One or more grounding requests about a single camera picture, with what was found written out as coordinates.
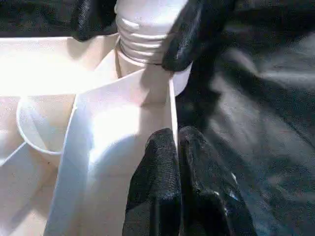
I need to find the white plastic table top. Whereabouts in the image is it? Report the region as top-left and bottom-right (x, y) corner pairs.
(0, 36), (191, 236)

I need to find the white plastic table leg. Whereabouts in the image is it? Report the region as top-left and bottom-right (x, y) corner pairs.
(114, 0), (188, 67)

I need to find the black mat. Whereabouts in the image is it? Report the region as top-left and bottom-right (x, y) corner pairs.
(0, 0), (315, 236)

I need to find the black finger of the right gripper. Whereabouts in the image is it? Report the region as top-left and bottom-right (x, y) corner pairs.
(161, 0), (222, 73)
(71, 0), (119, 41)

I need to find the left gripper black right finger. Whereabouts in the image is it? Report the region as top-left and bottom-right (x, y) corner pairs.
(178, 126), (256, 236)

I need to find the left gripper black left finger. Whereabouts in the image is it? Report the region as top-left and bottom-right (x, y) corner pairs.
(120, 127), (183, 236)

